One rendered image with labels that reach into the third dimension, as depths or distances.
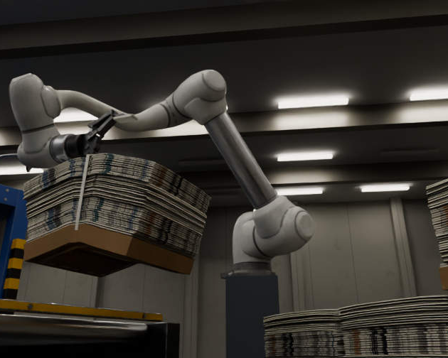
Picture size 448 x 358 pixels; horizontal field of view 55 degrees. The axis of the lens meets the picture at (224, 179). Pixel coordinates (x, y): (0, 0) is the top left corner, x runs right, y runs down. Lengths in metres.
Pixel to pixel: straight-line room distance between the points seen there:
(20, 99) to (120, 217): 0.57
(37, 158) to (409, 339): 1.12
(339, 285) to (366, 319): 11.61
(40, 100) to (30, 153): 0.17
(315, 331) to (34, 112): 1.01
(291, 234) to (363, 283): 11.28
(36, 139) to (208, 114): 0.58
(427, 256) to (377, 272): 1.45
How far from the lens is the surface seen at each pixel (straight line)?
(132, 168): 1.03
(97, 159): 1.11
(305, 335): 1.23
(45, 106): 1.43
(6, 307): 0.95
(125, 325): 1.20
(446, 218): 1.00
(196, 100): 1.57
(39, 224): 1.18
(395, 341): 1.06
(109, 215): 1.03
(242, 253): 1.74
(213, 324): 12.58
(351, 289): 12.74
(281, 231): 1.58
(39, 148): 1.43
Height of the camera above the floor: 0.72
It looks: 22 degrees up
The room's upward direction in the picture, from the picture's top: straight up
